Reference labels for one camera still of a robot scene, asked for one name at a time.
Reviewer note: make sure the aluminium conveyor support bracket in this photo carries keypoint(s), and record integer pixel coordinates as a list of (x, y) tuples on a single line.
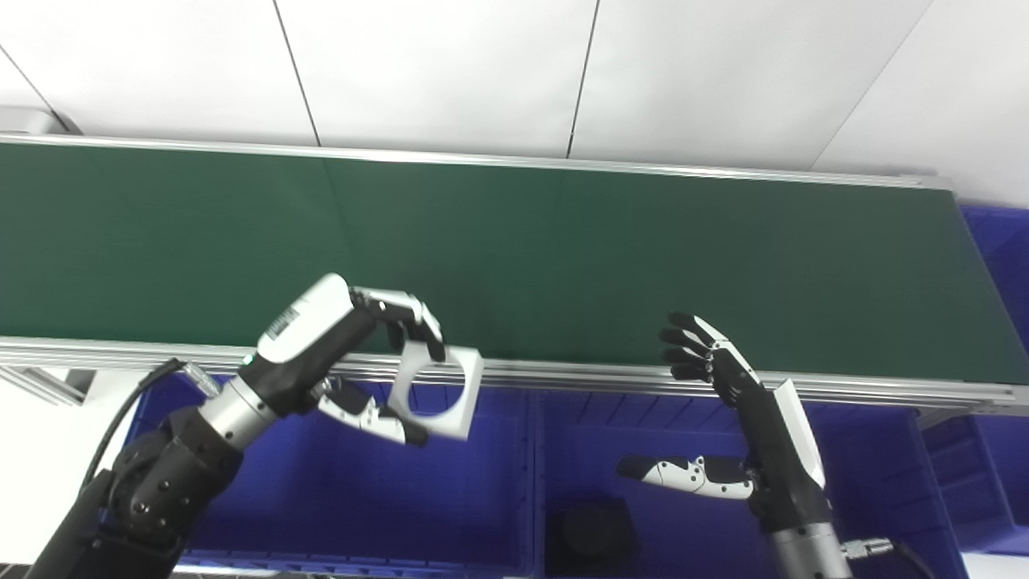
[(44, 386)]

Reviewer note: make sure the blue plastic bin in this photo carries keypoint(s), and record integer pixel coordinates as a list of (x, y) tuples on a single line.
[(989, 482), (876, 498), (466, 498), (1005, 265)]

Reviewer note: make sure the grey conveyor motor housing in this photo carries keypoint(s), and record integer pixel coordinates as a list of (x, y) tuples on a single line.
[(28, 121)]

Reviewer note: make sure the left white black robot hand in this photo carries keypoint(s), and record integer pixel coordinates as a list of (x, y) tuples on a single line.
[(309, 334)]

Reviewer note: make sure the black part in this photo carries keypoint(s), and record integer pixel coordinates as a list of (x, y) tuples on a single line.
[(591, 535)]

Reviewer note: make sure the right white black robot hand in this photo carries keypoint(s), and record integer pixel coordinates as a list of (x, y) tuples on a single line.
[(784, 450)]

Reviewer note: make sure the green conveyor belt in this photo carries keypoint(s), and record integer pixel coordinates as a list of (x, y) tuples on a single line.
[(563, 257), (563, 374)]

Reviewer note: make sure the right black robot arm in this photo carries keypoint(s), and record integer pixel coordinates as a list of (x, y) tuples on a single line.
[(808, 555)]

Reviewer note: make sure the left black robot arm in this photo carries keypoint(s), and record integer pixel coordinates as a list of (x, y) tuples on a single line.
[(169, 482)]

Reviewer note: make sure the white square part with hole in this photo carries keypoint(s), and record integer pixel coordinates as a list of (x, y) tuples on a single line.
[(472, 386)]

